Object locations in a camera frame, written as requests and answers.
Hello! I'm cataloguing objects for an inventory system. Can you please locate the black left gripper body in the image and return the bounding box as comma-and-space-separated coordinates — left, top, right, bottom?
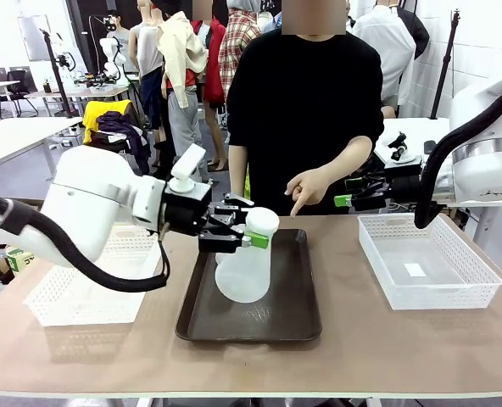
162, 181, 219, 237

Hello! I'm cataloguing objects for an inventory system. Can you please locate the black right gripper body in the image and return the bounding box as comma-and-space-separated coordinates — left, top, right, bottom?
382, 162, 425, 209

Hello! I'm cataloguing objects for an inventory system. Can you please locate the white opaque plastic flask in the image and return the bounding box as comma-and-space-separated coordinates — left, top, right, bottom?
214, 206, 281, 304

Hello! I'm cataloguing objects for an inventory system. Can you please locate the person's left forearm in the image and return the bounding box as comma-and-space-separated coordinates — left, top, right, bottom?
318, 135, 374, 190

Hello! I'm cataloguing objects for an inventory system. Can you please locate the person's right forearm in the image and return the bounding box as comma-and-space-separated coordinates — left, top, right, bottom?
227, 145, 251, 201

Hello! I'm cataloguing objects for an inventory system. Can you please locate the person's left hand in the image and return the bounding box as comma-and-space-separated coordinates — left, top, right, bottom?
283, 167, 333, 220

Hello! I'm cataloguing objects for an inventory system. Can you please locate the dark brown serving tray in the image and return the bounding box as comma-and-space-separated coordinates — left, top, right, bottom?
174, 228, 323, 343

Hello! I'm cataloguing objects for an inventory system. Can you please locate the purple clothing on chair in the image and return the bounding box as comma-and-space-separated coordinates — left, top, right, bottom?
95, 110, 153, 176

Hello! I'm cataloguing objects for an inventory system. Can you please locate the person in black sweater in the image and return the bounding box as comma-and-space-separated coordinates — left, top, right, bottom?
226, 0, 386, 217

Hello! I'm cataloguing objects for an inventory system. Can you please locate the white perforated plastic basket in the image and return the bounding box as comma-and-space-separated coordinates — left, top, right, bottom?
23, 224, 163, 328
357, 213, 502, 311

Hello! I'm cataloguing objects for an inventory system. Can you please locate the mannequin with cream jacket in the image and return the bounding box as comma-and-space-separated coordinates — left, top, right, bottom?
156, 0, 212, 183

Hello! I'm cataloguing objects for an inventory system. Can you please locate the tall black tripod stand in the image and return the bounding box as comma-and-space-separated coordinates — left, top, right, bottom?
429, 8, 463, 120

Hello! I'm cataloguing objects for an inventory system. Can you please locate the yellow cloth on chair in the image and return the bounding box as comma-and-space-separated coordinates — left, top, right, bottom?
81, 99, 133, 146

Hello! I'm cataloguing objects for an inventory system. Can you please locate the mannequin with white shirt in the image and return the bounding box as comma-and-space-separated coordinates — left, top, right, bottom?
349, 0, 417, 120

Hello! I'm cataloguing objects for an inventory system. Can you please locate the mannequin with red jacket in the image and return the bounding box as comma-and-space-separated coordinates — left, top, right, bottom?
190, 8, 229, 171

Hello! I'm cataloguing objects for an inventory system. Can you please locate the black jacket on hanger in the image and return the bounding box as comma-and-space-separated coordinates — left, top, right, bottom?
397, 4, 431, 60

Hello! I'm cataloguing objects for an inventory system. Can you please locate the mannequin with plaid shirt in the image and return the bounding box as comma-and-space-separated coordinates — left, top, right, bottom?
218, 7, 264, 97

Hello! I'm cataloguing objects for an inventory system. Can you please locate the cluttered background work table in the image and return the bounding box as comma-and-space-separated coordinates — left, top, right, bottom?
24, 71, 141, 116

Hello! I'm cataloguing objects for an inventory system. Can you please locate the mannequin with white tank top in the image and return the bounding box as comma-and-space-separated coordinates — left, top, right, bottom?
127, 0, 168, 167

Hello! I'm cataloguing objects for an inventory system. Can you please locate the cardboard box with green print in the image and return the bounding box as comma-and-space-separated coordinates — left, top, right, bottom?
3, 246, 39, 273

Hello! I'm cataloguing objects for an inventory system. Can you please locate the background person in white shirt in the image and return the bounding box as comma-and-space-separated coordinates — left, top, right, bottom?
104, 8, 141, 74

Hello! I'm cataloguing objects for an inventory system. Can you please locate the white side table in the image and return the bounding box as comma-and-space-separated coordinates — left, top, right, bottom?
0, 116, 86, 175

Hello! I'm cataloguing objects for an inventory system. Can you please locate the black office chair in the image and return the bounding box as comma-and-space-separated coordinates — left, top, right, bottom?
0, 70, 39, 118

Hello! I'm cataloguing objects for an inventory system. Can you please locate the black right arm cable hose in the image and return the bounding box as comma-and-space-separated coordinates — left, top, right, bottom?
413, 87, 502, 231

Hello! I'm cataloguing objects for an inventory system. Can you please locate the black metal frame chair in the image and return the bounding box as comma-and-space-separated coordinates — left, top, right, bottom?
83, 133, 147, 170

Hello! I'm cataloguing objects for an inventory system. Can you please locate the black tripod with camera arm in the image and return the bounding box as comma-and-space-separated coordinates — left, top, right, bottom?
37, 28, 77, 119

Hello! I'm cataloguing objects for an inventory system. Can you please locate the whiteboard on wall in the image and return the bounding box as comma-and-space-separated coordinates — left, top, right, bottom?
16, 14, 55, 63

